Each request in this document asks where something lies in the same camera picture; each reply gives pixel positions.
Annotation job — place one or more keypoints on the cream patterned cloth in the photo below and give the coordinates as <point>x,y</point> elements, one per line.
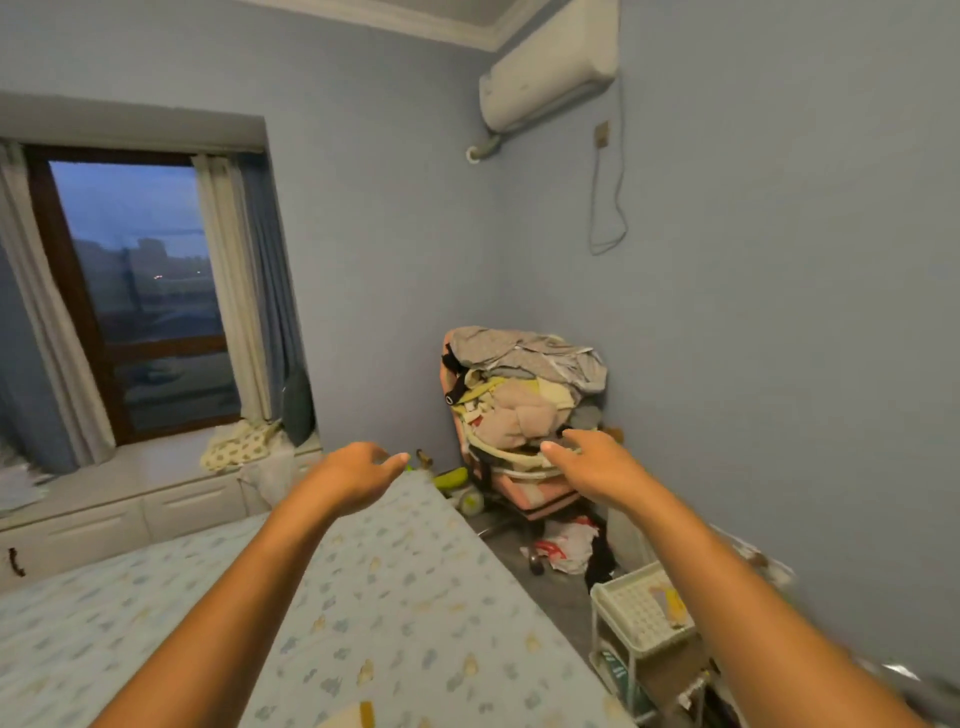
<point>236,446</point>

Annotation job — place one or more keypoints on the black cloth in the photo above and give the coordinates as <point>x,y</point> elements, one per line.
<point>600,559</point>

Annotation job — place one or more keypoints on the person's right forearm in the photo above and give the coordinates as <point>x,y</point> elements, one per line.
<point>765,622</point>

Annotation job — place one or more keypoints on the white curtain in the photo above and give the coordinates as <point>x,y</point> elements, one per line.
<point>236,300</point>
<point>52,337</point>

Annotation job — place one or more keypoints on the white red plastic bag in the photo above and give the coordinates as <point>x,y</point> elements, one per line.
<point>570,547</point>

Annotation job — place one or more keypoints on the white air conditioner pipe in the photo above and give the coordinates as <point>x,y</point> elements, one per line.
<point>484,148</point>

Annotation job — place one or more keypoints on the pile of clothes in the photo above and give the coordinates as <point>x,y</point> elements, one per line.
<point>525,375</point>

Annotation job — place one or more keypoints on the blue curtain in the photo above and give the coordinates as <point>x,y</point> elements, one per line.
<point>22,390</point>
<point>274,285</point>

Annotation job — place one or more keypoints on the white plastic basket cart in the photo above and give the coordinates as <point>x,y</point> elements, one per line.
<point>630,607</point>

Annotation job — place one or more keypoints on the white air conditioner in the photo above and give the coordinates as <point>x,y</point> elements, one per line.
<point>547,67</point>

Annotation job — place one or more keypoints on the white panel heater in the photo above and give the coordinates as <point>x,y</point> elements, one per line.
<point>630,540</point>

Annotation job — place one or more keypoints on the cream yellow-trimmed baby garment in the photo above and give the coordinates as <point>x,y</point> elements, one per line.
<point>352,716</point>

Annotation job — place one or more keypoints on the person's left hand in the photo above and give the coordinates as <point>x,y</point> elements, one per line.
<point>352,476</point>

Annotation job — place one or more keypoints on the brown framed window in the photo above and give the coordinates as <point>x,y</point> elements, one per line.
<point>142,300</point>

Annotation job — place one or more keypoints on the wall socket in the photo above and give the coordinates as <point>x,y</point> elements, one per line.
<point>601,133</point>

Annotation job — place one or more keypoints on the white window seat cabinet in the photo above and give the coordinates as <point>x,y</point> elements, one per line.
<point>112,517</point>

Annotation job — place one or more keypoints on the orange foil packet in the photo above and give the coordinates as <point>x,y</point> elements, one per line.
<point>671,606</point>

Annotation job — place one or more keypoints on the crumpled white plastic bag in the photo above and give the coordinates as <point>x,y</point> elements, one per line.
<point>19,487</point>

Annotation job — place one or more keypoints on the white hanging cloth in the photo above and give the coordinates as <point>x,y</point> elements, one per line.
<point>270,480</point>

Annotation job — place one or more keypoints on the green ride-on toy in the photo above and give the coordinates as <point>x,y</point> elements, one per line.
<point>454,478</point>

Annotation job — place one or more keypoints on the person's right hand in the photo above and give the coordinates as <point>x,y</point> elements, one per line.
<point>604,469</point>

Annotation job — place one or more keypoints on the blue patterned bed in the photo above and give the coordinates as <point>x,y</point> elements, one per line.
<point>420,615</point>

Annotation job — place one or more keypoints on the person's left forearm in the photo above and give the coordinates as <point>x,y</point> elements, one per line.
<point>225,615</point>

